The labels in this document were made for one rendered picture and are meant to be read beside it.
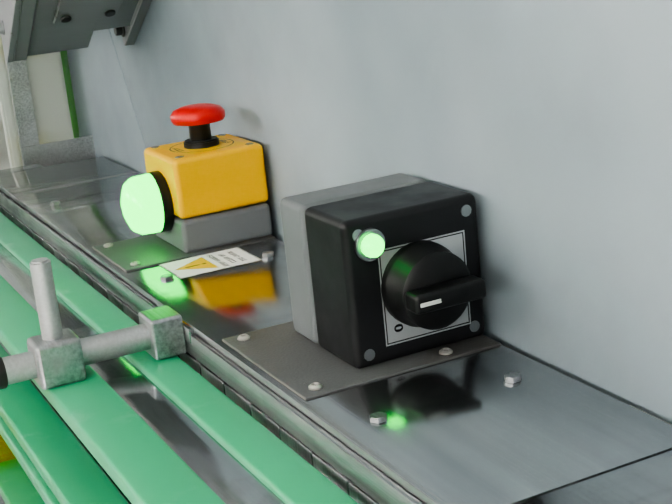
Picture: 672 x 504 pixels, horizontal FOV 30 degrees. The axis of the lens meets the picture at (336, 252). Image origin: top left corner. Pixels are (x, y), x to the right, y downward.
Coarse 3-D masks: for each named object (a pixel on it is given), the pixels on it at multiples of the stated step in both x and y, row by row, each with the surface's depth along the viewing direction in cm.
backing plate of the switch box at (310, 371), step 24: (240, 336) 71; (264, 336) 71; (288, 336) 70; (480, 336) 67; (264, 360) 67; (288, 360) 67; (312, 360) 66; (336, 360) 66; (408, 360) 65; (432, 360) 65; (288, 384) 64; (312, 384) 63; (336, 384) 63; (360, 384) 63
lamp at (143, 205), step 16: (144, 176) 90; (160, 176) 90; (128, 192) 90; (144, 192) 89; (160, 192) 90; (128, 208) 90; (144, 208) 89; (160, 208) 90; (128, 224) 91; (144, 224) 90; (160, 224) 90
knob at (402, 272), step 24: (408, 264) 63; (432, 264) 63; (456, 264) 63; (384, 288) 64; (408, 288) 62; (432, 288) 62; (456, 288) 62; (480, 288) 63; (408, 312) 63; (432, 312) 63; (456, 312) 64
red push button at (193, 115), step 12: (180, 108) 91; (192, 108) 90; (204, 108) 90; (216, 108) 91; (180, 120) 90; (192, 120) 90; (204, 120) 90; (216, 120) 91; (192, 132) 91; (204, 132) 91
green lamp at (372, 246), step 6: (372, 234) 63; (366, 240) 62; (372, 240) 62; (378, 240) 63; (366, 246) 62; (372, 246) 62; (378, 246) 63; (384, 246) 63; (366, 252) 63; (372, 252) 62; (378, 252) 63
